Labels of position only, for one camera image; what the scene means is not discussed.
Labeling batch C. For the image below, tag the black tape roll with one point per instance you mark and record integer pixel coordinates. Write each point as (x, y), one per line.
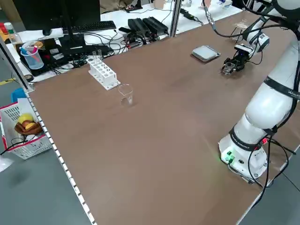
(26, 78)

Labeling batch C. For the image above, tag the black tripod stand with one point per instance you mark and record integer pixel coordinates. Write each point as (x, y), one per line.
(233, 34)

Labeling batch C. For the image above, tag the white test tube rack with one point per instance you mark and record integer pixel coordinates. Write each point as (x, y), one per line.
(103, 72)

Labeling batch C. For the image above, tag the silver digital balance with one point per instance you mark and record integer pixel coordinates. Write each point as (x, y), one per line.
(204, 52)

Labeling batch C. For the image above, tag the pink marker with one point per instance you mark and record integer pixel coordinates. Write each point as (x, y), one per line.
(35, 49)

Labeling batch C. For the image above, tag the blue marker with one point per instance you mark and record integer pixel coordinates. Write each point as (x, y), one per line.
(23, 49)

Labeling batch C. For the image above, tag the black keyboard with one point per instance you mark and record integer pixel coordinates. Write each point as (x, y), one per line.
(93, 25)

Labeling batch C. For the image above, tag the beige ceramic dish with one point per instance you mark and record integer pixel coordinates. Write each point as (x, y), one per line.
(241, 25)

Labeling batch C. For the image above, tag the large glass beaker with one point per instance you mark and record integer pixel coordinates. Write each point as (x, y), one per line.
(125, 98)

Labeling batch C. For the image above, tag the white round base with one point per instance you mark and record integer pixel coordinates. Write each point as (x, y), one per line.
(4, 166)

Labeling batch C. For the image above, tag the aluminium frame post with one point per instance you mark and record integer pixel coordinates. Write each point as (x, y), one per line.
(175, 18)

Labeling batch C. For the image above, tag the brown wooden bowl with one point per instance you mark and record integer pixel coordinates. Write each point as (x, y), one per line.
(35, 127)

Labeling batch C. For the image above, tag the glass test tube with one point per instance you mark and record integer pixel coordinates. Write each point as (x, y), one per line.
(95, 56)
(99, 54)

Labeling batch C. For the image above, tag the small glass beaker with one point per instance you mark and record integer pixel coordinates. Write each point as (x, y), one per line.
(226, 71)

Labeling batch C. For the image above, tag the black power adapter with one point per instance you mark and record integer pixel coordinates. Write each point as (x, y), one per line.
(186, 13)

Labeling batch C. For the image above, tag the round wooden plate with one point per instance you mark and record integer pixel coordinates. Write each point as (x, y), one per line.
(38, 44)

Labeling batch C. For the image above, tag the black power brick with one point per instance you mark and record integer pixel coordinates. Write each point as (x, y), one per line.
(155, 24)
(138, 25)

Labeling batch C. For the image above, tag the clear measuring cup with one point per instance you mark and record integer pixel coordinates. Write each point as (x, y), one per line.
(32, 62)

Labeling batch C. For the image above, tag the aluminium corner post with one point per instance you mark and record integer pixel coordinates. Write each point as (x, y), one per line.
(16, 68)

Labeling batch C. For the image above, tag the black computer monitor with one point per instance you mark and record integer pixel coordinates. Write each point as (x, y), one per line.
(47, 14)

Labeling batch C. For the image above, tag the black monitor stand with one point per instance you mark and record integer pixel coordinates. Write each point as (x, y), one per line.
(70, 44)

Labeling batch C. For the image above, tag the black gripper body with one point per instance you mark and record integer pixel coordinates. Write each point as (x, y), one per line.
(241, 61)

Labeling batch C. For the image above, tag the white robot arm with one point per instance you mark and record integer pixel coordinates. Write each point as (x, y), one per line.
(254, 30)
(269, 103)

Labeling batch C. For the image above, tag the plastic bottle white cap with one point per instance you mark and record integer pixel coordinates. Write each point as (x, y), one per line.
(8, 27)

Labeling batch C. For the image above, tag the white plastic basket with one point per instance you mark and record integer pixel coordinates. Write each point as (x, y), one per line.
(28, 147)

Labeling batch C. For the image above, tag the yellow lemon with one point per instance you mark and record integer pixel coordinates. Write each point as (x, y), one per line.
(25, 117)

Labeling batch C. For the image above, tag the blue box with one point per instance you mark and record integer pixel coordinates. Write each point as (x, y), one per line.
(18, 95)

